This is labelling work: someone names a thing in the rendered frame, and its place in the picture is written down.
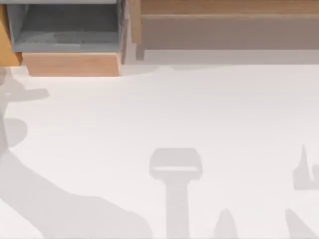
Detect wooden open shelf unit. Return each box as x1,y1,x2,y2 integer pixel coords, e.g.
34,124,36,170
129,0,319,61

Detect pale wooden drawer front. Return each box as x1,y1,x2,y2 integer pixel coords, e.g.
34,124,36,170
21,52,122,77

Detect open drawer grey pierced inside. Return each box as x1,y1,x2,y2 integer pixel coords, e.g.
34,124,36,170
6,0,125,54

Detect wooden cupboard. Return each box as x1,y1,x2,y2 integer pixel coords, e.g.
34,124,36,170
0,4,23,67

